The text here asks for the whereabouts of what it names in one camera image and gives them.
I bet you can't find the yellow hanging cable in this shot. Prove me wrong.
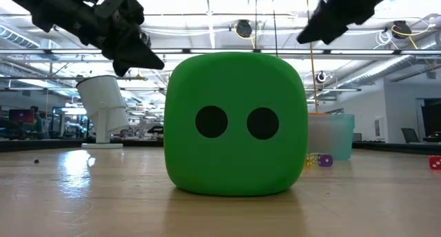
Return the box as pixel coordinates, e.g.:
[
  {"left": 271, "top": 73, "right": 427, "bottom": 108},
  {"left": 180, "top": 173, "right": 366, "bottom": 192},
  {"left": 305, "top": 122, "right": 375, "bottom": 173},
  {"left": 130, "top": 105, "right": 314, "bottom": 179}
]
[{"left": 305, "top": 0, "right": 324, "bottom": 114}]

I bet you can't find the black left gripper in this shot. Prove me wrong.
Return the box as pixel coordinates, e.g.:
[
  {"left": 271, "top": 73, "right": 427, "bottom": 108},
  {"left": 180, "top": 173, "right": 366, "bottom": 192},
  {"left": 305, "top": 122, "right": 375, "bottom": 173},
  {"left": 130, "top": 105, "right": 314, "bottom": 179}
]
[{"left": 30, "top": 0, "right": 165, "bottom": 78}]

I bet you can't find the teal translucent plastic bin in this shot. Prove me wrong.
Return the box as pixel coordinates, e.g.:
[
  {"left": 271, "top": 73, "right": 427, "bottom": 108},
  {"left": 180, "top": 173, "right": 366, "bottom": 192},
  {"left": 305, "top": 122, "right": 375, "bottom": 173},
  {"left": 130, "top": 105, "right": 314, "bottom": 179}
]
[{"left": 307, "top": 112, "right": 356, "bottom": 161}]

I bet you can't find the red-lit screen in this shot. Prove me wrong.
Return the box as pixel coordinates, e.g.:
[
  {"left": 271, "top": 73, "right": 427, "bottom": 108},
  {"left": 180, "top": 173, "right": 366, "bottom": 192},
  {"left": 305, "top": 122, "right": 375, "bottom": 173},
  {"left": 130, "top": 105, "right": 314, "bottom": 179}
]
[{"left": 8, "top": 108, "right": 35, "bottom": 124}]

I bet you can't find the small yellow translucent die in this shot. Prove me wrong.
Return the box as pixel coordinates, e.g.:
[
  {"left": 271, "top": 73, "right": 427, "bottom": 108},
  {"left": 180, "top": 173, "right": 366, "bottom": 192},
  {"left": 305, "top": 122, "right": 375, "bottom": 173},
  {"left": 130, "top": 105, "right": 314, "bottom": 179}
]
[{"left": 305, "top": 153, "right": 320, "bottom": 169}]

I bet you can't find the small purple translucent die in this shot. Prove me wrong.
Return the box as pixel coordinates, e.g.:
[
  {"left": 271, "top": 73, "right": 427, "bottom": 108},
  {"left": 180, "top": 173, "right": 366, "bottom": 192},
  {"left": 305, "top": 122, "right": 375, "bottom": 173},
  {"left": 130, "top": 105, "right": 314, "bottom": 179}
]
[{"left": 316, "top": 153, "right": 334, "bottom": 168}]

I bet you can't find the person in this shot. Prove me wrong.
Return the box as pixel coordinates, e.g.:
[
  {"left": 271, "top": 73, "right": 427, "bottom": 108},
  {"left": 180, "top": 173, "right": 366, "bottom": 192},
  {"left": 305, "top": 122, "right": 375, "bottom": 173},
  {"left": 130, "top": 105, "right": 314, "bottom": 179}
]
[{"left": 29, "top": 105, "right": 45, "bottom": 139}]

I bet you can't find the green foam die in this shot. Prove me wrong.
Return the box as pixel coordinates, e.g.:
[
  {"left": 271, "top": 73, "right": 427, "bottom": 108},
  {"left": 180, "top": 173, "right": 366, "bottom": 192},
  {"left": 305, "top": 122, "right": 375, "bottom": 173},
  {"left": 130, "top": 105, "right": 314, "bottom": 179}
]
[{"left": 163, "top": 52, "right": 309, "bottom": 197}]

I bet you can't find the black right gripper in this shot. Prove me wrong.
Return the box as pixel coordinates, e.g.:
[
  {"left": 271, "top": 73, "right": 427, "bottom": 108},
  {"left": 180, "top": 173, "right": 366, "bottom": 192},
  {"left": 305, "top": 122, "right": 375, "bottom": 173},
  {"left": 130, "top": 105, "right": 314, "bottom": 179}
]
[{"left": 296, "top": 0, "right": 398, "bottom": 46}]

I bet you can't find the black hanging cable with coil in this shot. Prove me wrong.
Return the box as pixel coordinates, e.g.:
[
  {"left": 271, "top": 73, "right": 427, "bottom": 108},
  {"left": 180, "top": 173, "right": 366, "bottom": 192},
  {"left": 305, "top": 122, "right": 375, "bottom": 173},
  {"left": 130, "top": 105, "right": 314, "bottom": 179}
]
[{"left": 270, "top": 0, "right": 278, "bottom": 54}]

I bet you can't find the black monitor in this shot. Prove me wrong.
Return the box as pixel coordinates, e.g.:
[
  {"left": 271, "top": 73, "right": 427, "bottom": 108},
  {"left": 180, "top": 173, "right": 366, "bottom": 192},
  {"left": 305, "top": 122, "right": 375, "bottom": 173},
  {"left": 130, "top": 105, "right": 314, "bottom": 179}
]
[{"left": 415, "top": 98, "right": 441, "bottom": 138}]

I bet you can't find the black office chair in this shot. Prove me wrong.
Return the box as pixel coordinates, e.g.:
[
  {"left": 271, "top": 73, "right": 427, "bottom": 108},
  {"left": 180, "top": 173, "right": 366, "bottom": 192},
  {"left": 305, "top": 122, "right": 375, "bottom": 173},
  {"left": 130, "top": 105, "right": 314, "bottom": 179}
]
[{"left": 400, "top": 127, "right": 421, "bottom": 144}]

